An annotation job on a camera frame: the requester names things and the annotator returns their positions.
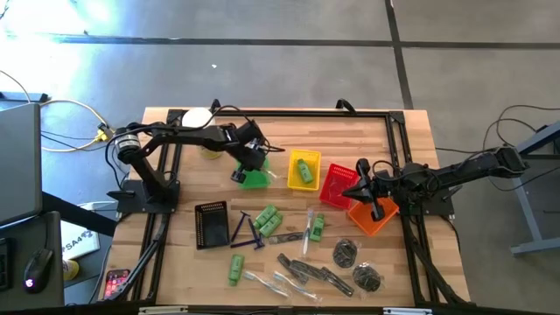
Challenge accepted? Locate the yellow disinfecting wipes canister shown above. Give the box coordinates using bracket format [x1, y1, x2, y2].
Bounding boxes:
[181, 107, 225, 161]

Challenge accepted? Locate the smartphone with red case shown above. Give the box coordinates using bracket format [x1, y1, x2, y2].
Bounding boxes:
[102, 269, 132, 302]

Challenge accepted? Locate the black plastic basket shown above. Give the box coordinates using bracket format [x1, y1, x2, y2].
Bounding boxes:
[194, 200, 231, 251]

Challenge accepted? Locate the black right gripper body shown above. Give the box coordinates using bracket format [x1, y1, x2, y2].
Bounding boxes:
[355, 157, 397, 223]

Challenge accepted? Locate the clear plastic bag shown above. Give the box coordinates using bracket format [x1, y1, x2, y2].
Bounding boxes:
[272, 269, 320, 303]

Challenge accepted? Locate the bagged black hair brush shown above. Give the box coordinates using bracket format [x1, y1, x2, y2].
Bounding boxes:
[351, 262, 386, 294]

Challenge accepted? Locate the yellow cable connector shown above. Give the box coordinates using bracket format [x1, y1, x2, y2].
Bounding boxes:
[94, 123, 118, 144]

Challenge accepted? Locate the green plastic basket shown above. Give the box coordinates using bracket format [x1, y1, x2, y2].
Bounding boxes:
[236, 157, 272, 191]

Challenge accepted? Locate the black keyboard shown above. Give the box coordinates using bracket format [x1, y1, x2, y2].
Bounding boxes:
[0, 238, 13, 292]

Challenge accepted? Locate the yellow plastic basket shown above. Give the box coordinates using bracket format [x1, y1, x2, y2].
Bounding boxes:
[286, 149, 323, 193]

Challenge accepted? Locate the black aluminium table frame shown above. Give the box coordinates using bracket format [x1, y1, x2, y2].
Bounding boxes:
[117, 108, 472, 307]

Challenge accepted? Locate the black floor cable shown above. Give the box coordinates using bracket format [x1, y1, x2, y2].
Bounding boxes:
[480, 103, 560, 172]

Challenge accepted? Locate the black desk leg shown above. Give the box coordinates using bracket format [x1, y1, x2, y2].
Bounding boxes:
[41, 191, 119, 238]

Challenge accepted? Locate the white printed booklet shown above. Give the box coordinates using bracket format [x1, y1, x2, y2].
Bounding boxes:
[59, 220, 101, 262]

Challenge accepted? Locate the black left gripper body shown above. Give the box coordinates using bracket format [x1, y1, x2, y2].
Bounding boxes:
[230, 120, 273, 185]

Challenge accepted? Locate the red plastic basket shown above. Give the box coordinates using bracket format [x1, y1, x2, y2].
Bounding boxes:
[318, 163, 361, 211]

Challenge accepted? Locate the white cable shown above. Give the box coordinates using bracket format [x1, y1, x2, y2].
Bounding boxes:
[0, 69, 128, 154]

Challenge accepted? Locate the yellow-capped bottle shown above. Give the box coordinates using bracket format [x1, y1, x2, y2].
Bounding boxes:
[62, 258, 81, 282]

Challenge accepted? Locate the grey metal table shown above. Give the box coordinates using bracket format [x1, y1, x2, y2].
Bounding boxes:
[509, 120, 560, 256]

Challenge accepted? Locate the white power strip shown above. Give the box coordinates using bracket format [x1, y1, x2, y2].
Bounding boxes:
[78, 200, 118, 212]

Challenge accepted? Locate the black side desk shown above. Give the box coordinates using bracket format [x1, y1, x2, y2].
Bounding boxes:
[0, 209, 66, 310]

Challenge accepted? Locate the black computer mouse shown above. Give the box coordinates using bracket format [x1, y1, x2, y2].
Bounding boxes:
[22, 248, 55, 295]

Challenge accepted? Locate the silver frame bracket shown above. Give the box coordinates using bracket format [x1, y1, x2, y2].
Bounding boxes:
[138, 305, 189, 315]
[382, 307, 434, 315]

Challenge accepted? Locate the green travel bottle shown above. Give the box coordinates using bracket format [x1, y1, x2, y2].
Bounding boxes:
[252, 204, 279, 228]
[260, 212, 285, 237]
[227, 254, 246, 288]
[296, 157, 315, 185]
[309, 213, 326, 242]

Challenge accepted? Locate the orange plastic basket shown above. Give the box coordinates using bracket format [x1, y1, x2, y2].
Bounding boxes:
[346, 194, 400, 238]

